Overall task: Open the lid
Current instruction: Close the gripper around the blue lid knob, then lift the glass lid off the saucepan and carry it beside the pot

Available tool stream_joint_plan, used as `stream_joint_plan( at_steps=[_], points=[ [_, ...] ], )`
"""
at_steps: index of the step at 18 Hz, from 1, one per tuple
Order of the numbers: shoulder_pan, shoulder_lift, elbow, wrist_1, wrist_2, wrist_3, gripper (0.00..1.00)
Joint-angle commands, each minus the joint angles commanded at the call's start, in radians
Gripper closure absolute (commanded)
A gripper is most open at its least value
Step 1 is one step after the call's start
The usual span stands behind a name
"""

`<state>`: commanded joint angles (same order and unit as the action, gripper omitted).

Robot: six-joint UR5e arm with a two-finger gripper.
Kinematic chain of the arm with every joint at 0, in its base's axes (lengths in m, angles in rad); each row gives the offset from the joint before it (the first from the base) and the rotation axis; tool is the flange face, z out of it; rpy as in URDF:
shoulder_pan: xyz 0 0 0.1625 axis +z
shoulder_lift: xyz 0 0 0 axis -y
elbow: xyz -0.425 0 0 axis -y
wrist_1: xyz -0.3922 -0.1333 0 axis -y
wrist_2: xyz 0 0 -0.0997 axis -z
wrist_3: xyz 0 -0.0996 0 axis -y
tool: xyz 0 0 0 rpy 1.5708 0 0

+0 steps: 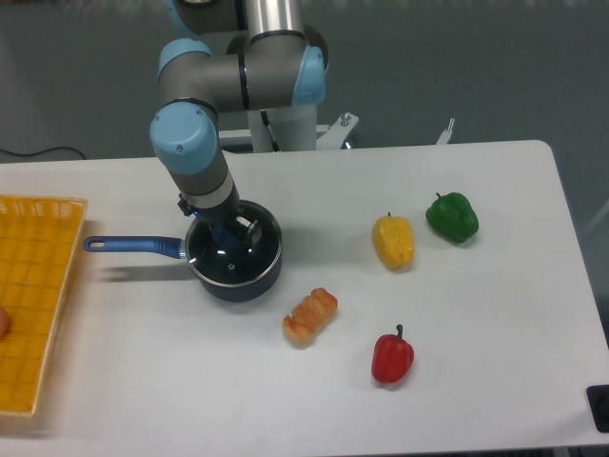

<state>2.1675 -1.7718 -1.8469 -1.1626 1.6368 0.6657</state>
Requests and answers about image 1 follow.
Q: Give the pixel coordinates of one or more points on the white metal base frame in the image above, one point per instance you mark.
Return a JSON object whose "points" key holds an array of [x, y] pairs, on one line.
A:
{"points": [[335, 136]]}

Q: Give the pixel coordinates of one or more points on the black device at table edge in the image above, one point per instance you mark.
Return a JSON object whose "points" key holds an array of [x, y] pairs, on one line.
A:
{"points": [[598, 399]]}

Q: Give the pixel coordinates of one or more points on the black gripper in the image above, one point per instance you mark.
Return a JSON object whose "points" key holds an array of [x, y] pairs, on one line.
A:
{"points": [[249, 229]]}

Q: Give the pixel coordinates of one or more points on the dark blue saucepan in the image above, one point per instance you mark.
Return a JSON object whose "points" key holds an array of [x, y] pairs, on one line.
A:
{"points": [[173, 248]]}

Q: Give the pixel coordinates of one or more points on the toasted bread pastry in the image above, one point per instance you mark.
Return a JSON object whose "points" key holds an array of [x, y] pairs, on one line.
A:
{"points": [[310, 317]]}

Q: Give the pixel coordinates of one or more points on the yellow bell pepper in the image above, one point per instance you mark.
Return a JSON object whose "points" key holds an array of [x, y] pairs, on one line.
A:
{"points": [[393, 240]]}

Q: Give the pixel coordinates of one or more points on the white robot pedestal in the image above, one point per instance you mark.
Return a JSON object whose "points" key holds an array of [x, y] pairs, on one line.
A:
{"points": [[295, 128]]}

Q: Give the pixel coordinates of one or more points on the yellow woven basket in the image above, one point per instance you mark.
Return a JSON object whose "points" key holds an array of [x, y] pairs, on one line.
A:
{"points": [[39, 238]]}

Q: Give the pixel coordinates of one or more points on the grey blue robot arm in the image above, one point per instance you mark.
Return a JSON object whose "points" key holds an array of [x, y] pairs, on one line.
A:
{"points": [[238, 55]]}

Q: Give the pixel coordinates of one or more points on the orange object in basket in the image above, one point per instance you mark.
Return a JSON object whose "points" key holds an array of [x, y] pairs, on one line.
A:
{"points": [[4, 321]]}

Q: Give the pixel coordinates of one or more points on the green bell pepper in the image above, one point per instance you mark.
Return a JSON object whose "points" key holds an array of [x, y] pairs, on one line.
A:
{"points": [[452, 216]]}

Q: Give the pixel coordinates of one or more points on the red bell pepper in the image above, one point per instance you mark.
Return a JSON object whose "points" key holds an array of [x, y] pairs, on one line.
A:
{"points": [[392, 357]]}

